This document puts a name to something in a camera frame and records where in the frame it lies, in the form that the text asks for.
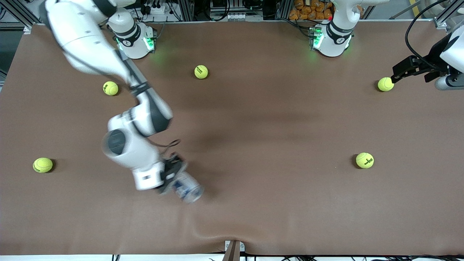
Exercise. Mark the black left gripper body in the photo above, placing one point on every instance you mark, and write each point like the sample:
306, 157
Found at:
432, 57

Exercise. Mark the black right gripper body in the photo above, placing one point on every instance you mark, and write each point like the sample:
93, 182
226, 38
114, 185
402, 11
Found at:
170, 171

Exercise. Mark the silver blue tennis ball can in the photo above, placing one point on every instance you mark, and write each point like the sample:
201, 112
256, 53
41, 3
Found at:
188, 188

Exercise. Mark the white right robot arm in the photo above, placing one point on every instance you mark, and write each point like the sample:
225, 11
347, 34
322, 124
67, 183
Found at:
83, 40

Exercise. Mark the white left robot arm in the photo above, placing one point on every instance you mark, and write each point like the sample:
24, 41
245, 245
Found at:
335, 36

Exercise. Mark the yellow tennis ball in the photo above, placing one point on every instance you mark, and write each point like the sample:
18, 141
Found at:
110, 88
364, 160
42, 165
384, 85
201, 71

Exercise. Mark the brown table cover mat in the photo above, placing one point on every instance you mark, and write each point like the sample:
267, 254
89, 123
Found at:
253, 145

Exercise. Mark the orange bags pile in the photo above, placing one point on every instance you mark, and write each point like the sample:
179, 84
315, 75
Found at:
308, 11

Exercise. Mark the white power strip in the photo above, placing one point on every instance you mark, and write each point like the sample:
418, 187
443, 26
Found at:
154, 9

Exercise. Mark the white terminal strip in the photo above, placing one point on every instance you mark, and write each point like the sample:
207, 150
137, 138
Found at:
235, 16

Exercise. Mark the aluminium frame profile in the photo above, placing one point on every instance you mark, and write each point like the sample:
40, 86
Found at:
447, 18
21, 16

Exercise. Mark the metal table clamp bracket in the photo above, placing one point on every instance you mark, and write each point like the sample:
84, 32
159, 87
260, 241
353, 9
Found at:
233, 250

